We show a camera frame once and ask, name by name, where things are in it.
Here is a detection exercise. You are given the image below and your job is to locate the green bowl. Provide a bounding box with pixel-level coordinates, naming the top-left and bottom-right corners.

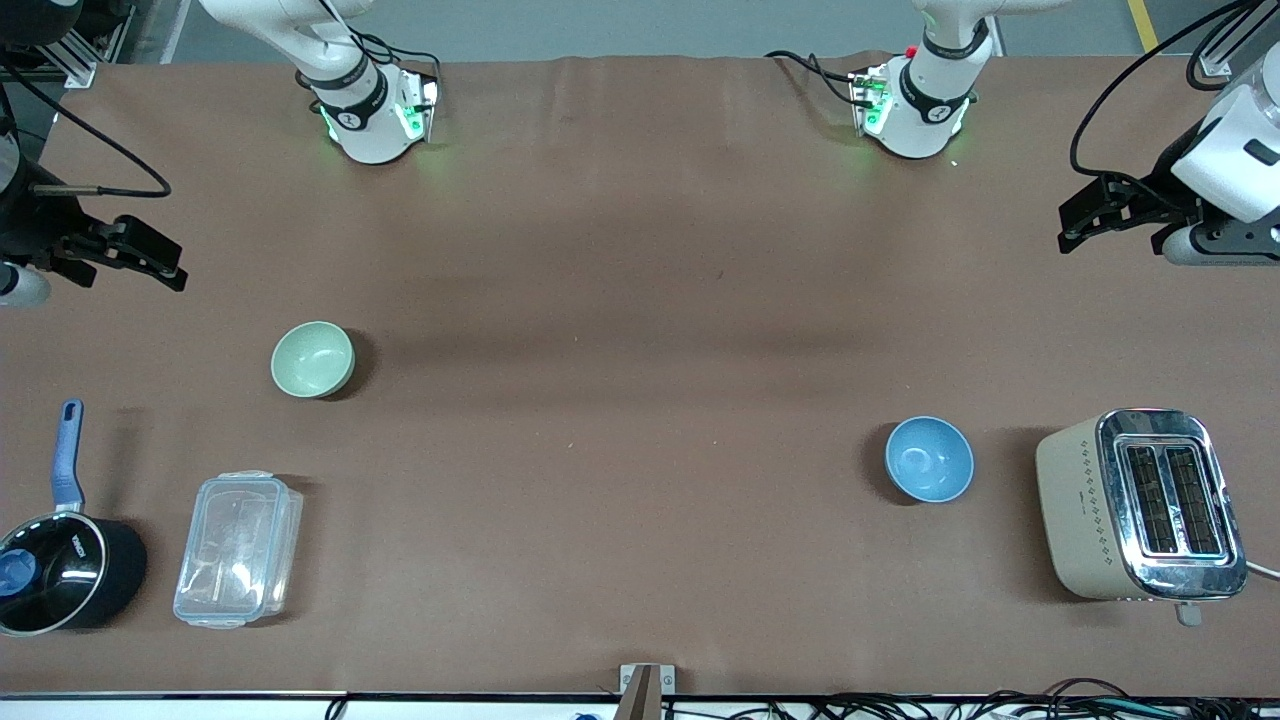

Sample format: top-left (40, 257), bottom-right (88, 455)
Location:
top-left (270, 320), bottom-right (356, 399)

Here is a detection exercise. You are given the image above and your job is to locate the blue bowl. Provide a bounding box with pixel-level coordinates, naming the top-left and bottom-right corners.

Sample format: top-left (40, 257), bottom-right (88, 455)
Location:
top-left (884, 415), bottom-right (976, 504)

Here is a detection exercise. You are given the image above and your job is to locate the beige chrome toaster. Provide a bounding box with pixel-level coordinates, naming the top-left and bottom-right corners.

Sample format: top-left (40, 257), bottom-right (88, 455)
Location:
top-left (1034, 407), bottom-right (1250, 628)

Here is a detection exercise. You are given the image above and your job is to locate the clear plastic food container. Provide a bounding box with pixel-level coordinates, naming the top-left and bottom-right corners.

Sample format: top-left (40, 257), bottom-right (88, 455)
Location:
top-left (172, 470), bottom-right (305, 631)

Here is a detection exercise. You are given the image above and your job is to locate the glass lid blue knob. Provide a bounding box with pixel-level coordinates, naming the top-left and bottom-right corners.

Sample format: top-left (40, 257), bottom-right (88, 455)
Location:
top-left (0, 514), bottom-right (107, 633)

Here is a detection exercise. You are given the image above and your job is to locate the brown table cloth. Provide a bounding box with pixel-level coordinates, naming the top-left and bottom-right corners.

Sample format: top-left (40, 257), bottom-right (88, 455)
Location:
top-left (0, 52), bottom-right (1280, 698)

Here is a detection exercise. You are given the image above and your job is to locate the long black left arm cable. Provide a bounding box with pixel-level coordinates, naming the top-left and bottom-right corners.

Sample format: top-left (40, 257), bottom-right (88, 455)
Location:
top-left (1069, 0), bottom-right (1251, 186)

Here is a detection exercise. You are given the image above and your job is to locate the looped black left arm cable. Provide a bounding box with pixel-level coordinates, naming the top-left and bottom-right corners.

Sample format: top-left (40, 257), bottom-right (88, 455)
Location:
top-left (1185, 0), bottom-right (1263, 93)

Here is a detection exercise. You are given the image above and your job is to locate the aluminium frame profile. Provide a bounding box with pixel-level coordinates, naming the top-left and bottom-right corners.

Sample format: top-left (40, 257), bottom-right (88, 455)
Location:
top-left (1198, 0), bottom-right (1265, 79)
top-left (0, 0), bottom-right (137, 89)

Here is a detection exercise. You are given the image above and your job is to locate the black saucepan blue handle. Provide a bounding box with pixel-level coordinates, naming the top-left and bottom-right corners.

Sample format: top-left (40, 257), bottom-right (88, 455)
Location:
top-left (0, 399), bottom-right (149, 638)

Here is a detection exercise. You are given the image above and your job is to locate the black left base cable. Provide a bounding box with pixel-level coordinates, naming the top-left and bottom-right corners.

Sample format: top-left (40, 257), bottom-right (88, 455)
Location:
top-left (764, 49), bottom-right (873, 107)

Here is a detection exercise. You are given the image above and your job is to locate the black base cable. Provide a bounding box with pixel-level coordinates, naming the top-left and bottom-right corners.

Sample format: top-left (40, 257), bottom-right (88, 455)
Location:
top-left (764, 49), bottom-right (873, 107)
top-left (320, 0), bottom-right (443, 86)

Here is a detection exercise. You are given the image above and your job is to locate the black right base cable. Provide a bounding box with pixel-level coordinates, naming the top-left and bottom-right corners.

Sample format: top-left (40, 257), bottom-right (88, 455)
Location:
top-left (320, 0), bottom-right (443, 86)

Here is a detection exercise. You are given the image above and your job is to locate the black cable bundle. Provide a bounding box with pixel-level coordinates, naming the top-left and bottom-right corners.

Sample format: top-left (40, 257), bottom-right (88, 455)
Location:
top-left (660, 678), bottom-right (1280, 720)

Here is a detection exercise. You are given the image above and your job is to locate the metal table edge bracket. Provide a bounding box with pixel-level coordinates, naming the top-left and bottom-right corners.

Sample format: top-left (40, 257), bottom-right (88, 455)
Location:
top-left (618, 662), bottom-right (677, 720)

